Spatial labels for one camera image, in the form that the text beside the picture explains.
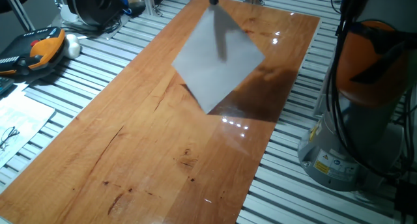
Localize white paper sheet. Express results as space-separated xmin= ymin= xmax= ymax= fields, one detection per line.
xmin=171 ymin=4 xmax=266 ymax=115

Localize white rounded object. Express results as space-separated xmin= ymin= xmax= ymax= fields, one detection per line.
xmin=63 ymin=33 xmax=81 ymax=60

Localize grey metal tripod leg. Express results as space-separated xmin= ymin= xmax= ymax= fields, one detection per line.
xmin=2 ymin=0 xmax=36 ymax=33
xmin=48 ymin=0 xmax=65 ymax=20

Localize orange black teach pendant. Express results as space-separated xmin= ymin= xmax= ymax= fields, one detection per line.
xmin=0 ymin=26 xmax=66 ymax=77

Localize glossy wooden board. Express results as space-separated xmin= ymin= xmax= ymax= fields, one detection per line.
xmin=0 ymin=0 xmax=322 ymax=224

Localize printed white document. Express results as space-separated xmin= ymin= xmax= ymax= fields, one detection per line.
xmin=0 ymin=92 xmax=56 ymax=169

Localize black rimmed eyeglasses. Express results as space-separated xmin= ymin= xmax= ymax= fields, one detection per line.
xmin=0 ymin=126 xmax=20 ymax=152

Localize black connector box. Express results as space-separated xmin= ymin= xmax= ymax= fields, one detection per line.
xmin=394 ymin=180 xmax=417 ymax=218

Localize slim aluminium post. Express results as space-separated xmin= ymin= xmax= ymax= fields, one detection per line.
xmin=142 ymin=0 xmax=163 ymax=17

